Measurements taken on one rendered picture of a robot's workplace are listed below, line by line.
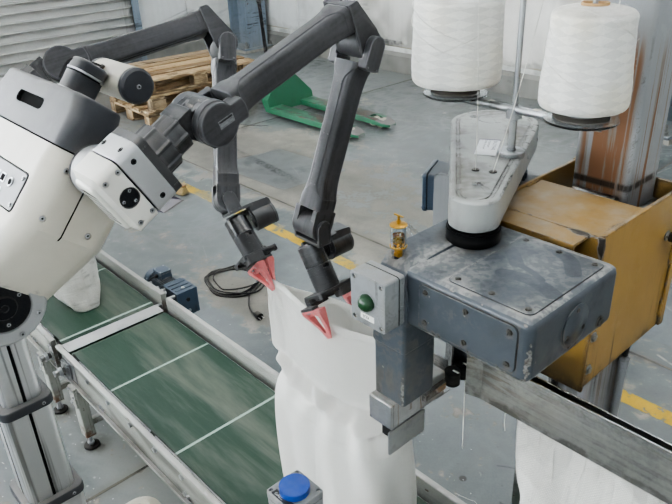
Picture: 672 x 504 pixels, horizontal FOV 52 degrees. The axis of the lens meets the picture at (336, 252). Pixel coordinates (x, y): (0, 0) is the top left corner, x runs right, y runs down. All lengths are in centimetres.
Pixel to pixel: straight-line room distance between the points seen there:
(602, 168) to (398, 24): 679
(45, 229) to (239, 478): 107
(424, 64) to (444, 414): 182
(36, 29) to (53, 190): 747
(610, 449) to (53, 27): 811
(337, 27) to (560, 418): 80
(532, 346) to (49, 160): 83
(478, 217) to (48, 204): 72
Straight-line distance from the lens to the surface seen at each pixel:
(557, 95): 116
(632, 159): 138
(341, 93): 143
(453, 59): 127
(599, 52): 114
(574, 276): 109
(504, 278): 106
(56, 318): 301
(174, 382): 249
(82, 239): 132
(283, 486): 140
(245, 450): 218
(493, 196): 113
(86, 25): 893
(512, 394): 127
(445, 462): 267
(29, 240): 130
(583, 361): 133
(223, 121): 121
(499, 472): 266
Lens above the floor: 186
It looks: 27 degrees down
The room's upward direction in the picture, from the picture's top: 2 degrees counter-clockwise
